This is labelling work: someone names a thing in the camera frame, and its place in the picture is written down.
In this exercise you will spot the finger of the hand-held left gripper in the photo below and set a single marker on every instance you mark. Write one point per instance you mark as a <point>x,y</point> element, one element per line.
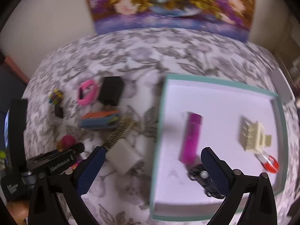
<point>58,155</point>

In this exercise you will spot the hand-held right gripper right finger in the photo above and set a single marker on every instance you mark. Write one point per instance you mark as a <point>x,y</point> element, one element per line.
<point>215,171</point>

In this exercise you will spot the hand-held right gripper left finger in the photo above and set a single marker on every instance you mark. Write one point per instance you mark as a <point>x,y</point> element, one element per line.
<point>90,171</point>

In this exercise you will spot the pink egg toy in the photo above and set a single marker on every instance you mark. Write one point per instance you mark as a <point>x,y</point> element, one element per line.
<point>66,141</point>

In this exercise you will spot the black toy car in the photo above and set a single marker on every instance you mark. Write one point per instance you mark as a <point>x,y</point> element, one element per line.
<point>196,174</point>

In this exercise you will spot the white charger cube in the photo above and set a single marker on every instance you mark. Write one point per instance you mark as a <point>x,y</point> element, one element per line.
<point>125,155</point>

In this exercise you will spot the teal shallow tray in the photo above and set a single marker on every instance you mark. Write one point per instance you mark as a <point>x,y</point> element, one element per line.
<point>220,131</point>

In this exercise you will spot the purple lighter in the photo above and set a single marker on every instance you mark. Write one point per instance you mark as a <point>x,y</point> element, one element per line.
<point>192,138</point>

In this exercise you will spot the small black block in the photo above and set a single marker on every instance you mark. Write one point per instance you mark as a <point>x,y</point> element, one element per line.
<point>59,111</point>

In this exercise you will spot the gold patterned bar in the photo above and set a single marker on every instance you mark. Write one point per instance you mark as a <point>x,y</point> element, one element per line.
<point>119,131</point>

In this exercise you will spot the orange and blue toy knife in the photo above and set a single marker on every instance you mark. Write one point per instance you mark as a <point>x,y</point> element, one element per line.
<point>98,121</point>

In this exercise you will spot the cream plug adapter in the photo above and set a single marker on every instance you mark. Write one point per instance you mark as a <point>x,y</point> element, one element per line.
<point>252,133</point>

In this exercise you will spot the small multicolour toy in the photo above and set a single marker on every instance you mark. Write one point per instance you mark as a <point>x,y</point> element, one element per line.
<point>55,96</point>

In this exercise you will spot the small red bottle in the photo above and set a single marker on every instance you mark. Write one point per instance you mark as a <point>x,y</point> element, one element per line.
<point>269,165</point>

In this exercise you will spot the black hexagonal box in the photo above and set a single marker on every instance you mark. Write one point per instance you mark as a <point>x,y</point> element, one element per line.
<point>112,90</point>

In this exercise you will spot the dark cabinet with wooden edge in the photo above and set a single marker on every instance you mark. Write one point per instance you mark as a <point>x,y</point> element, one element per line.
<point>11,82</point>

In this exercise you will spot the white rectangular box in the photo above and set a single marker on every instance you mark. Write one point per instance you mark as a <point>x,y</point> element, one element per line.
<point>282,88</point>

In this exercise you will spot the grey floral blanket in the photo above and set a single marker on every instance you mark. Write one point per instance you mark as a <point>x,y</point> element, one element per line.
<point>121,51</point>

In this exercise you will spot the floral painting canvas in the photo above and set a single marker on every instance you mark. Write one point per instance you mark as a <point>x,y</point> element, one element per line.
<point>168,7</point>

